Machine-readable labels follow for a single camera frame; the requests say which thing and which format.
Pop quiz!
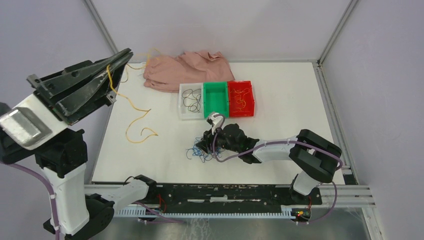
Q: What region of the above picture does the coloured wire bundle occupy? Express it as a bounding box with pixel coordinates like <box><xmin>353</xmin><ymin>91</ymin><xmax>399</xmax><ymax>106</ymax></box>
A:
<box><xmin>185</xmin><ymin>142</ymin><xmax>226</xmax><ymax>165</ymax></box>

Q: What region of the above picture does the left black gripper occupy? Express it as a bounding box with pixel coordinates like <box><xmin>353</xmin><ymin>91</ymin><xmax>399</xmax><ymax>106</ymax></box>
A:
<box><xmin>32</xmin><ymin>42</ymin><xmax>138</xmax><ymax>130</ymax></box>

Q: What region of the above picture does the white plastic bin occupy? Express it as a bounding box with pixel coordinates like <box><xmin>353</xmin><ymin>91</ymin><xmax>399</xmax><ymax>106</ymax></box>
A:
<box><xmin>178</xmin><ymin>83</ymin><xmax>204</xmax><ymax>120</ymax></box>

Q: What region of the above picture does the black thin wire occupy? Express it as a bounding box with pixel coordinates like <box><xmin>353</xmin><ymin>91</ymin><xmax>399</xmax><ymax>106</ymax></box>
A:
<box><xmin>181</xmin><ymin>88</ymin><xmax>203</xmax><ymax>114</ymax></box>

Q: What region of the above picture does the red plastic bin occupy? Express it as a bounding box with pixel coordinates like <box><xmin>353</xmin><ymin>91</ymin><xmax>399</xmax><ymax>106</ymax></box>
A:
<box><xmin>227</xmin><ymin>81</ymin><xmax>255</xmax><ymax>118</ymax></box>

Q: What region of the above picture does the pink crumpled cloth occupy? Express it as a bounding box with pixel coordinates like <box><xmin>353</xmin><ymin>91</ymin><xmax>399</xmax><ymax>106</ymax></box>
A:
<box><xmin>143</xmin><ymin>50</ymin><xmax>235</xmax><ymax>93</ymax></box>

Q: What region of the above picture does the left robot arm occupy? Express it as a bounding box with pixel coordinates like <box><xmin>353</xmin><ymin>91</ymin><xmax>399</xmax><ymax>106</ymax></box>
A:
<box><xmin>0</xmin><ymin>48</ymin><xmax>158</xmax><ymax>240</ymax></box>

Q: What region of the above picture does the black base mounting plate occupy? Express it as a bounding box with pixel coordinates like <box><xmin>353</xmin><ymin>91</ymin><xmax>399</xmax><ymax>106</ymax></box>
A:
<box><xmin>125</xmin><ymin>183</ymin><xmax>323</xmax><ymax>215</ymax></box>

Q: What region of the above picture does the white slotted cable duct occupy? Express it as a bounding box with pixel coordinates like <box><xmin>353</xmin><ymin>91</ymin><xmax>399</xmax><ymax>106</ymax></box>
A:
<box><xmin>114</xmin><ymin>205</ymin><xmax>300</xmax><ymax>220</ymax></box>

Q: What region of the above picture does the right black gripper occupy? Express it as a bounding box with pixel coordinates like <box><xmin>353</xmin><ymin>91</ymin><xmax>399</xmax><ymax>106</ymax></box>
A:
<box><xmin>195</xmin><ymin>123</ymin><xmax>240</xmax><ymax>154</ymax></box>

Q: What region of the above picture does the green plastic bin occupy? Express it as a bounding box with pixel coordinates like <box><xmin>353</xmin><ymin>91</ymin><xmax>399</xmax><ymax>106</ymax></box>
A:
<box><xmin>202</xmin><ymin>81</ymin><xmax>230</xmax><ymax>119</ymax></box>

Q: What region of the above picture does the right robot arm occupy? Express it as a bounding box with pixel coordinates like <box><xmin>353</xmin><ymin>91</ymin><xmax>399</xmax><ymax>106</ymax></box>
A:
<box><xmin>195</xmin><ymin>123</ymin><xmax>343</xmax><ymax>204</ymax></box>

